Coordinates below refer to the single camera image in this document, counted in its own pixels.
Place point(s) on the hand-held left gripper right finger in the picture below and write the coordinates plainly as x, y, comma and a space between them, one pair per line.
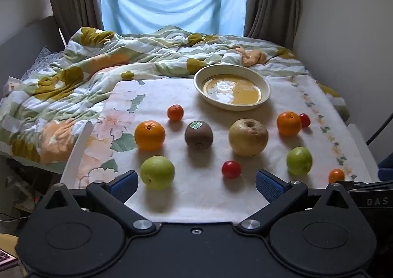
269, 185

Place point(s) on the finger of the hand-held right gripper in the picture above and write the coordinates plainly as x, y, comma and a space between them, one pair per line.
356, 185

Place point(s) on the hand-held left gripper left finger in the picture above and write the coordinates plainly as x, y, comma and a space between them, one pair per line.
124, 185

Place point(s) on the small tangerine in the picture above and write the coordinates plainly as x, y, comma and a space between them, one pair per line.
336, 175
175, 112

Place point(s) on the green apple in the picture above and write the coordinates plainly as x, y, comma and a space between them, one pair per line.
299, 161
157, 172

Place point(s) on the red cherry tomato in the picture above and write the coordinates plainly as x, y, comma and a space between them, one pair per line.
231, 169
305, 120

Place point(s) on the large yellow-brown apple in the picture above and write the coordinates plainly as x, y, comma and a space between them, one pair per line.
248, 137

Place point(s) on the medium orange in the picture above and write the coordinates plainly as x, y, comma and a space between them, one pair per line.
288, 123

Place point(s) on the cream bowl with yellow inside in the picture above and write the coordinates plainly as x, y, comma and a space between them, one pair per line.
232, 89

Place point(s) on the large orange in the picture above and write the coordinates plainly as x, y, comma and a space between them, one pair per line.
149, 135

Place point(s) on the white floral cloth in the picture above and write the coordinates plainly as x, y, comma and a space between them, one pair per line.
190, 170

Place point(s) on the brown kiwi with green sticker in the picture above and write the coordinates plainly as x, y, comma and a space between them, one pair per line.
199, 134

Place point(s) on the green and yellow floral blanket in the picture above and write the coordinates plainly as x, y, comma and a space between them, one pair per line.
76, 81

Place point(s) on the yellow book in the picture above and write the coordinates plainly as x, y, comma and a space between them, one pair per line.
7, 253

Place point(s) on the grey patterned bed sheet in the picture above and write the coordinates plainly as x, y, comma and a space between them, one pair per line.
43, 59

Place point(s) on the small white box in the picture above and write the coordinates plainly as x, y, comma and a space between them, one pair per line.
12, 85

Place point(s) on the grey bed headboard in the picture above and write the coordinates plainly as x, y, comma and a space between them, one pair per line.
27, 38

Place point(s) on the light blue window cloth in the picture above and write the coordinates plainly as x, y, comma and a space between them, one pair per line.
172, 1

